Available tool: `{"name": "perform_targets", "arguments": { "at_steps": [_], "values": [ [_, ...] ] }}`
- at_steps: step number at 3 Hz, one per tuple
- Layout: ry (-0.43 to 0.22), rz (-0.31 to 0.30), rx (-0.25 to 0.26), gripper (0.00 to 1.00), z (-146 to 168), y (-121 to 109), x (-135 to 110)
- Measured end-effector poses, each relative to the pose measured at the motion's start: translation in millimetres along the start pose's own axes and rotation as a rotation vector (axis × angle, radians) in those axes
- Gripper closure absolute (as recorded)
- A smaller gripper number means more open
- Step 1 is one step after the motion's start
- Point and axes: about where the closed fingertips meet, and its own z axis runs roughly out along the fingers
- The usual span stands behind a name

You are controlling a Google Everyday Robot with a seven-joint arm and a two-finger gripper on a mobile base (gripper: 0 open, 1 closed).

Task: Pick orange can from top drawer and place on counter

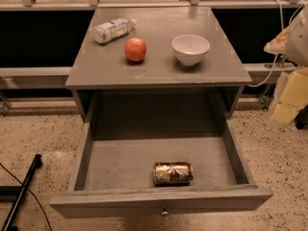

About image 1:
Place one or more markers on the clear plastic water bottle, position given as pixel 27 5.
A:
pixel 113 29

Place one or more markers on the red apple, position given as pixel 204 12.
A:
pixel 135 50

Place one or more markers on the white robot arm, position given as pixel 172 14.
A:
pixel 297 39

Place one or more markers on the metal railing frame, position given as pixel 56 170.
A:
pixel 40 39

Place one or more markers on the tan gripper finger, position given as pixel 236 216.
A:
pixel 290 97
pixel 278 44

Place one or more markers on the black tripod leg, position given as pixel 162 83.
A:
pixel 18 194

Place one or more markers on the white bowl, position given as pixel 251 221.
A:
pixel 190 49

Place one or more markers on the open grey top drawer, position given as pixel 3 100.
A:
pixel 158 154

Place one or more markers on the orange soda can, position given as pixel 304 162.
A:
pixel 178 173

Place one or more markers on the metal drawer knob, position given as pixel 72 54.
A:
pixel 165 213

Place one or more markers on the grey wooden cabinet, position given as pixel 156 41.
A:
pixel 104 67

